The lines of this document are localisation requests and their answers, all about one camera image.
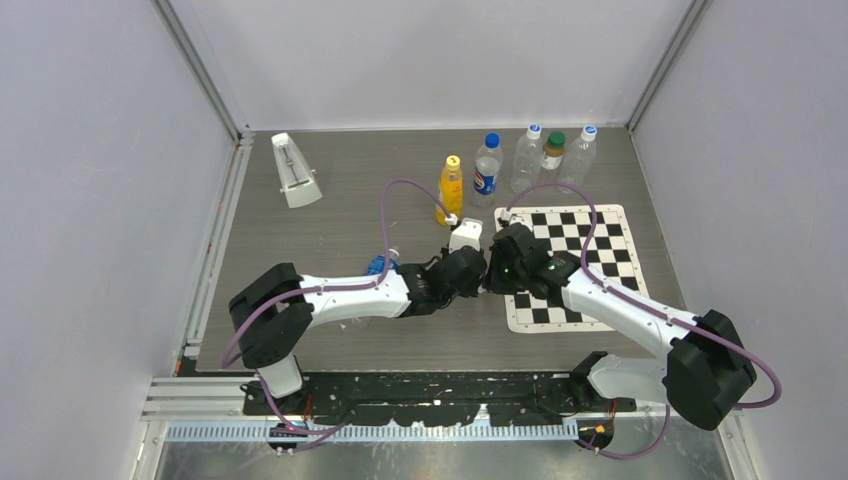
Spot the clear bottle pepsi label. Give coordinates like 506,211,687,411
472,139,503,207

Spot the clear bottle blue label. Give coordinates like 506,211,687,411
344,247,402,333

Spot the yellow juice bottle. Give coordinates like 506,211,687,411
438,164,464,217

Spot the yellow bottle cap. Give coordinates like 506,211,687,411
445,155,461,171

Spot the blue bottle cap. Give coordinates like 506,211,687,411
484,132,500,149

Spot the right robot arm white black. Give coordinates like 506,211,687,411
486,223,757,431

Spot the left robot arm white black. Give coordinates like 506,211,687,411
224,246,487,414

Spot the left standing clear bottle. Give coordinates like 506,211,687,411
510,124,542,194

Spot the standing clear bottle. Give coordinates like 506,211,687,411
510,124,542,194
557,125,597,187

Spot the right standing clear bottle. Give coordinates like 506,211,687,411
557,125,597,187

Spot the green cap brown bottle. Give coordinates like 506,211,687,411
540,131,567,172

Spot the checkerboard calibration mat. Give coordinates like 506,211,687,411
494,204,648,334

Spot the white metronome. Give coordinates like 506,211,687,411
271,132,323,209

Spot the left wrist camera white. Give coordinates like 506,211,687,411
447,217,484,253

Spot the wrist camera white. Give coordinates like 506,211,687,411
496,208,533,230
447,217,484,253

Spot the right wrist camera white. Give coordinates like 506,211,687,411
496,208,533,230

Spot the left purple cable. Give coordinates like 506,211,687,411
220,178,460,452

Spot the purple cable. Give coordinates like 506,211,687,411
220,178,460,452
503,182,783,462

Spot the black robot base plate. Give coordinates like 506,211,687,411
240,371,637,449

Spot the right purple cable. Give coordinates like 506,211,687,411
503,182,783,462

